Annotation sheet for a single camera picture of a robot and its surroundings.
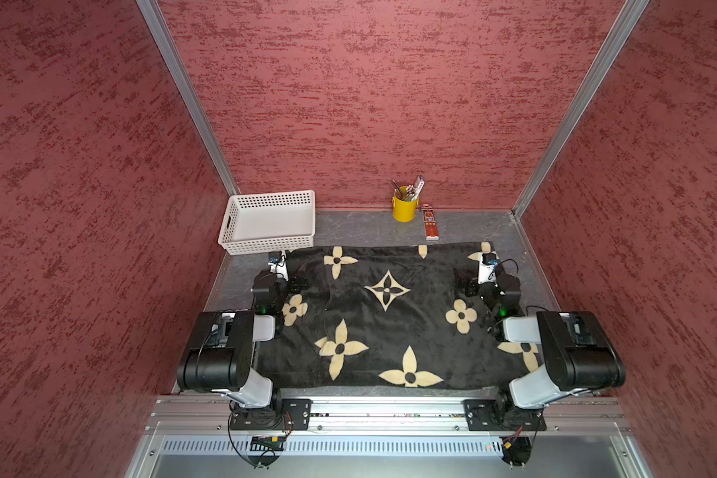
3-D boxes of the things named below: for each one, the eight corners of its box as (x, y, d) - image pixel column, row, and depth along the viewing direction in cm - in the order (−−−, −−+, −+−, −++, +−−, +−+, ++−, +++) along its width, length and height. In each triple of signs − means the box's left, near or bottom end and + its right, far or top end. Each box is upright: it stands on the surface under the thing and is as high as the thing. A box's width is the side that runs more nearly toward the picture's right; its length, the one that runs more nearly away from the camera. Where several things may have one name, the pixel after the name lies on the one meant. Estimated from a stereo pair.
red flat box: (426, 240, 114) (426, 237, 112) (420, 206, 126) (421, 202, 124) (439, 240, 114) (441, 237, 112) (433, 206, 126) (433, 202, 124)
